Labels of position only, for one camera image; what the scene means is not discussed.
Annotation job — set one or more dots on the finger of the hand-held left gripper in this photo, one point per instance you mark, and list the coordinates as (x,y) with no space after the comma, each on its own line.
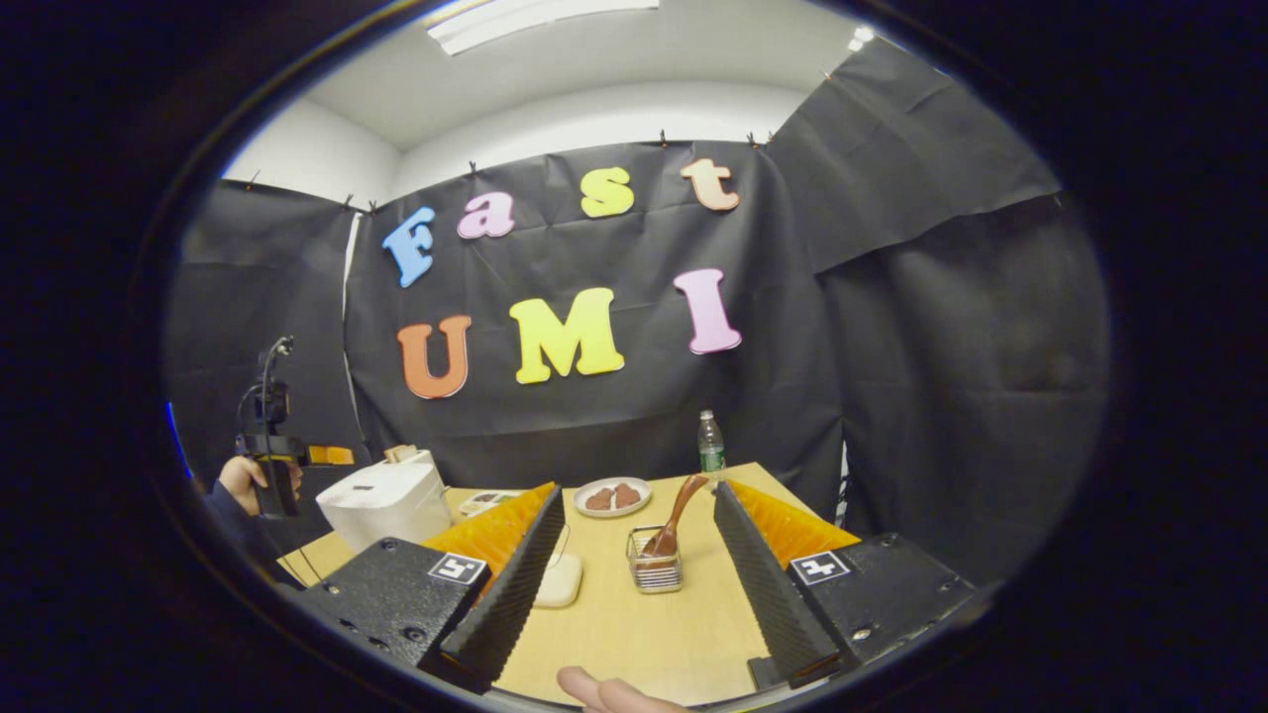
(332,456)

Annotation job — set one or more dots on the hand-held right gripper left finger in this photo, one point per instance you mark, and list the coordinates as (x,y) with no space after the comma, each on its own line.
(505,604)

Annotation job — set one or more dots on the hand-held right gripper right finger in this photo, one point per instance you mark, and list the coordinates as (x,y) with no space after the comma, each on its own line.
(763,594)

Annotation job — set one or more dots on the clear box of white rice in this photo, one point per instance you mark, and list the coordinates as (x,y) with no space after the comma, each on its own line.
(560,584)

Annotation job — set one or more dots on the white rice cooker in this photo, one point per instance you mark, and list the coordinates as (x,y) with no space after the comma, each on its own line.
(381,505)

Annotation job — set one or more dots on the brown wooden spoon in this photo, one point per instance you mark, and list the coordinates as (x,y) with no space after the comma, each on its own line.
(679,510)

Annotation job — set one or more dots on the toast slice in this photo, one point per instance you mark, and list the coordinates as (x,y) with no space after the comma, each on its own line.
(400,454)

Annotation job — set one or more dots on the white divided dish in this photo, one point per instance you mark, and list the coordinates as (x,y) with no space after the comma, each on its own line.
(485,501)

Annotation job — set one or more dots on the white round plate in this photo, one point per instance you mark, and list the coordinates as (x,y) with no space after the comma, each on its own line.
(612,513)

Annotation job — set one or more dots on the green label water bottle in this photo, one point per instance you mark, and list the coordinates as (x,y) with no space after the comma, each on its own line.
(711,446)

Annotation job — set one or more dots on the black backdrop cloth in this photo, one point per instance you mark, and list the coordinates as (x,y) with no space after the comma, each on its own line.
(941,347)

